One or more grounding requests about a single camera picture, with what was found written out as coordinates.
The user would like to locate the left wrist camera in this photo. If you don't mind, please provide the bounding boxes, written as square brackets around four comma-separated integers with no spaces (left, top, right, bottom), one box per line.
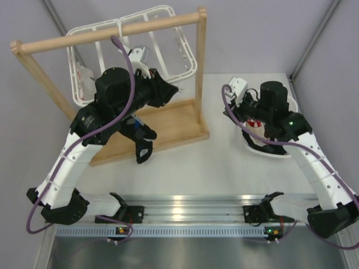
[125,45,150,77]

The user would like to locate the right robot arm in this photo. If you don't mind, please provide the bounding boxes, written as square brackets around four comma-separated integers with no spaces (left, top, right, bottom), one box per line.
[221,78,358,240]

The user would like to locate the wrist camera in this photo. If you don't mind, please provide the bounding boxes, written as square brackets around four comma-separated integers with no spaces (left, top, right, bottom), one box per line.
[125,45,150,77]
[225,77,248,100]

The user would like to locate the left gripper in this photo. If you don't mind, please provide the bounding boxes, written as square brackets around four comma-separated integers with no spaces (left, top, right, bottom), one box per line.
[113,67,177,122]

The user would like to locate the red white striped sock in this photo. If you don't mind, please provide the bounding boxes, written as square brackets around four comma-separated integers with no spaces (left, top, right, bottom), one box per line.
[246,119,263,128]

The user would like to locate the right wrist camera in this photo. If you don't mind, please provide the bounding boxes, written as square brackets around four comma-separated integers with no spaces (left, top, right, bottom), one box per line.
[225,77,248,100]

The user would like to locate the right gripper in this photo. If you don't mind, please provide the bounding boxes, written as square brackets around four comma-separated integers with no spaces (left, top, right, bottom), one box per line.
[224,91,272,125]

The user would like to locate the black blue sports sock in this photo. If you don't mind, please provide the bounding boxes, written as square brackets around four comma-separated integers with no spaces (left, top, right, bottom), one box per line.
[119,114,157,164]

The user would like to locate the white plastic clip hanger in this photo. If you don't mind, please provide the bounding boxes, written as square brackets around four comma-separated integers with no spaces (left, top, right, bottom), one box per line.
[67,5,197,108]

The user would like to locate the wooden hanger rack stand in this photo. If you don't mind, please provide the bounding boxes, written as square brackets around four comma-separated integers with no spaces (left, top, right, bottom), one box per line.
[10,7,209,151]

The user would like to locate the white perforated sock basket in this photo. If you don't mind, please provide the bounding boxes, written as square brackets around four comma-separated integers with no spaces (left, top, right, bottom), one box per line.
[242,95,298,161]

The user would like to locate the beige brown sock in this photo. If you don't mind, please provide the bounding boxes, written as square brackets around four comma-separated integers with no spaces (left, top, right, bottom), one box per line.
[247,126,266,139]

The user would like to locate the white sock with red trim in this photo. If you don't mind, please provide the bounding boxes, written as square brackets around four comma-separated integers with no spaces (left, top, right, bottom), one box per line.
[76,62,96,101]

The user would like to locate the white slotted cable duct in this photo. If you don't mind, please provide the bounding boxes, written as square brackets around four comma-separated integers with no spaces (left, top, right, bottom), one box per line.
[56,225,283,239]

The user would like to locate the aluminium mounting rail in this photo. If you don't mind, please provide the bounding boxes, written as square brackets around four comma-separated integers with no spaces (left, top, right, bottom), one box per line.
[46,193,350,228]

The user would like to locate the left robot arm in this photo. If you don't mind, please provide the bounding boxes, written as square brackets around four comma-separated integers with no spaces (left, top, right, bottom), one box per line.
[26,67,179,225]

